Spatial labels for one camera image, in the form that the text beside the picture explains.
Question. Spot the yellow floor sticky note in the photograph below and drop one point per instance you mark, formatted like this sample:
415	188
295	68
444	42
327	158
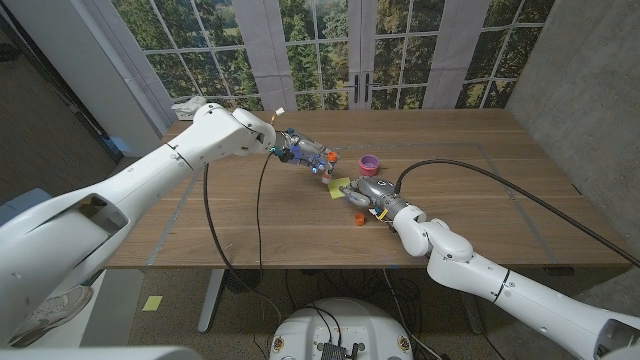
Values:
152	303

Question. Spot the pink cup purple inside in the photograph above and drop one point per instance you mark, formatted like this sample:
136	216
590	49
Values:
369	167

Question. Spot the white robot torso edge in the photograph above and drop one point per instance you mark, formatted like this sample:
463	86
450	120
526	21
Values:
100	354

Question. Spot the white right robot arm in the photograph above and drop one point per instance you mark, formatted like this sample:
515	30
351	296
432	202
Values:
500	285

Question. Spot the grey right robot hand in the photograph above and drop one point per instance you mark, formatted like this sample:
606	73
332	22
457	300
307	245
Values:
377	190

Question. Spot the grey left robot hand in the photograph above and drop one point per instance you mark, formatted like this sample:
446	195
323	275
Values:
305	150

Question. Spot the white table leg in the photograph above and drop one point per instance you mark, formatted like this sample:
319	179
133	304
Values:
212	295

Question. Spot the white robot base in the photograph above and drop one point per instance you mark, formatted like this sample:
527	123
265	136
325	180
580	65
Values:
340	325

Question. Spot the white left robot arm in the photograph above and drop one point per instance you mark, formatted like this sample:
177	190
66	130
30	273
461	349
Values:
150	180

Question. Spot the printed window garden backdrop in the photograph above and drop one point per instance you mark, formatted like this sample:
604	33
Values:
320	50

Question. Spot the black round floor fan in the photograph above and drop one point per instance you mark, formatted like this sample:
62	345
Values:
243	281

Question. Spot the white tissue box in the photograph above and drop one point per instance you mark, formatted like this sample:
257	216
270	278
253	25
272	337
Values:
187	106

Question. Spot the grey white sneaker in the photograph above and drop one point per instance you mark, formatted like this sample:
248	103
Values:
55	310

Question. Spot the orange glue stick cap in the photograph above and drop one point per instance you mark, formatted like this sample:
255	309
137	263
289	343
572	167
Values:
359	219

